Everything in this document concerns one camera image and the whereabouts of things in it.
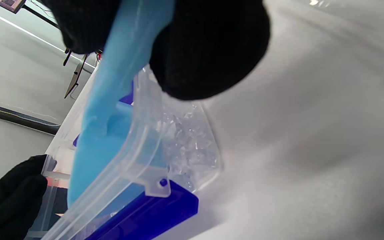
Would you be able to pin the person's right hand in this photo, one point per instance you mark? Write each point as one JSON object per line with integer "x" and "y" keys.
{"x": 208, "y": 46}

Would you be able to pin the dark wooden side table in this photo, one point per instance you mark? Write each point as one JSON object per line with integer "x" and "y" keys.
{"x": 75, "y": 78}

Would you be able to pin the blue plastic scoop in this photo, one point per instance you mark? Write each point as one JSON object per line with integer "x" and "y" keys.
{"x": 112, "y": 100}

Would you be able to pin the person's left hand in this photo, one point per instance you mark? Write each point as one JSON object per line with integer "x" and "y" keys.
{"x": 8, "y": 203}

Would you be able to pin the pile of clear ice cubes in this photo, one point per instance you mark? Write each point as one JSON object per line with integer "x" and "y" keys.
{"x": 192, "y": 146}

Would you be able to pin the lit monitor on stand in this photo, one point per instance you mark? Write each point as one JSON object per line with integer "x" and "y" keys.
{"x": 7, "y": 4}

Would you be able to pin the clear container with blue clips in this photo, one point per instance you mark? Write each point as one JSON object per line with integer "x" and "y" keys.
{"x": 152, "y": 213}

